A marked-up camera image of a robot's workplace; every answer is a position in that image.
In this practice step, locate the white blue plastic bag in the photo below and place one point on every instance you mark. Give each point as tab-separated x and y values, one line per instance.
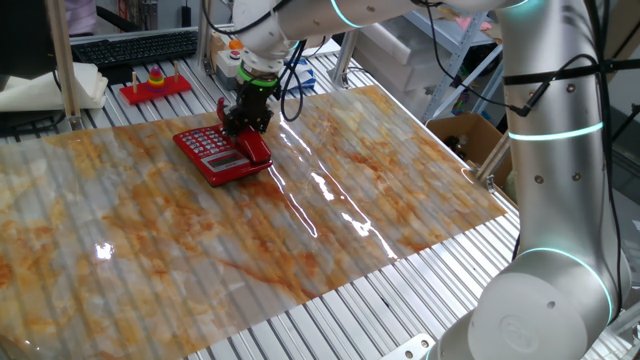
305	77

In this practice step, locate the red telephone base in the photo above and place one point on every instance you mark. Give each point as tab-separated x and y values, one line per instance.
205	150

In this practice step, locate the red hanoi tower toy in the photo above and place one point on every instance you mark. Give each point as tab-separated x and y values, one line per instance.
155	91

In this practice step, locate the small black box device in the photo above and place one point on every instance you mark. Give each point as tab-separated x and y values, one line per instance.
186	15

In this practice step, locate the white foam sheet stack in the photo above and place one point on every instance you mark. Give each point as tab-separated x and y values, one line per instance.
40	92

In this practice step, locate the orange emergency stop button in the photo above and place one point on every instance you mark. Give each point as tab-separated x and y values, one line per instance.
235	45

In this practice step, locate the grey metal shelf rack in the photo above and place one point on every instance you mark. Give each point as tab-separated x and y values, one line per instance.
457	55

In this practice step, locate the orange marble patterned mat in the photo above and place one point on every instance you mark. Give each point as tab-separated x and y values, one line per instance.
200	250

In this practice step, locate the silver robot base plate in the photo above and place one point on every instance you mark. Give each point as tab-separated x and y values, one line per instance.
410	347

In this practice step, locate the white foam blocks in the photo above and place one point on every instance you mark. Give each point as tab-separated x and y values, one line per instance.
400	55

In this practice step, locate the aluminium frame post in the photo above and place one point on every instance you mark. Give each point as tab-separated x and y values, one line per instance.
342	60
492	160
65	60
205	35

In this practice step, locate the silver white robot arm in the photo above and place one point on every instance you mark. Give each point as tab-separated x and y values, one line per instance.
550	300

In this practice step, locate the red telephone handset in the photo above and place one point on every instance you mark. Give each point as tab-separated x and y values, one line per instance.
255	147

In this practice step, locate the grey push button box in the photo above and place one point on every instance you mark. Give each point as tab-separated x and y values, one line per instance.
227	65

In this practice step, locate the black monitor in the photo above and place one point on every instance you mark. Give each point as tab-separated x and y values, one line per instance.
25	40

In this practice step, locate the olive green bag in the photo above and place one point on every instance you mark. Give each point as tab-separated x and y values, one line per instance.
510	187

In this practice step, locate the person in purple shirt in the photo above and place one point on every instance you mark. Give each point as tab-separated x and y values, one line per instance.
80	15

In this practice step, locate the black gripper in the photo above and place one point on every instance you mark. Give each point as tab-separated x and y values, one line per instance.
252	100

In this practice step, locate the black computer keyboard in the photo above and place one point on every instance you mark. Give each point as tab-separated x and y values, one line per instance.
135	47

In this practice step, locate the brown cardboard box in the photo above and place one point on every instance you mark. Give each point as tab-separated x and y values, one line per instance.
475	130

